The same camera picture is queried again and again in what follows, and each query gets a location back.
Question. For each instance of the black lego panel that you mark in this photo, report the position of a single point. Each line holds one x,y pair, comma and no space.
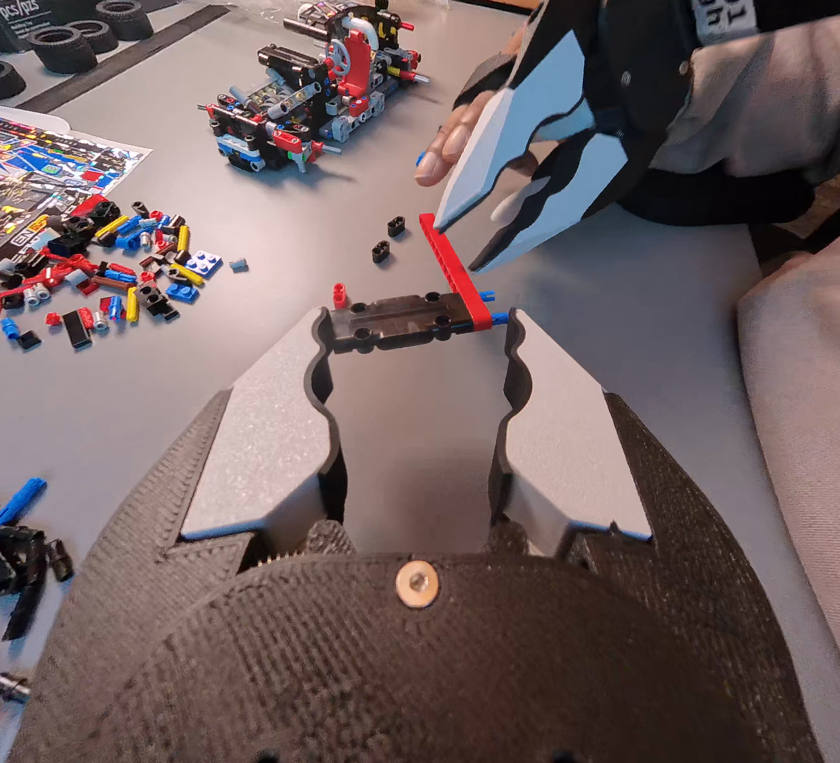
394,317

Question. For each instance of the partly built lego car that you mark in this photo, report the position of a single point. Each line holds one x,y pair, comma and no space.
315,87

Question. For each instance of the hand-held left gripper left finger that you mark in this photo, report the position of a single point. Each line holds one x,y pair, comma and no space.
269,441

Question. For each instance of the black lego link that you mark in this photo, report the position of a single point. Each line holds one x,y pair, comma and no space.
396,226
381,251

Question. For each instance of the black lego tyre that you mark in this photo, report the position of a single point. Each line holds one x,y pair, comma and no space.
124,18

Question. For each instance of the pile of mixed lego pieces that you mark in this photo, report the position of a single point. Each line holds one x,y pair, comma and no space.
111,264

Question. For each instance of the long red lego beam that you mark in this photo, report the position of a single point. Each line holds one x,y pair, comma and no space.
453,264

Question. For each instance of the pile of black blue pins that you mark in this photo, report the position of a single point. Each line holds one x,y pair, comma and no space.
26,546

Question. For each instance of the colourful sticker sheet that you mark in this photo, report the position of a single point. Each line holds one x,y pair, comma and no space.
59,152

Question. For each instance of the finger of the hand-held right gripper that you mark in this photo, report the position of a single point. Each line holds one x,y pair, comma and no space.
505,146
571,198

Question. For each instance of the person's right hand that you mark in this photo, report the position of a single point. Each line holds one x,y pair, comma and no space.
453,146

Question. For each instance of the person's right forearm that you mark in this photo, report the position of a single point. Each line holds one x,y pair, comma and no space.
754,107

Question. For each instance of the red lego connector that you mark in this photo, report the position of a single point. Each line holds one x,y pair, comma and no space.
339,296

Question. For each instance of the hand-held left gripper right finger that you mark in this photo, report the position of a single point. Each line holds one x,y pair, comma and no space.
564,448

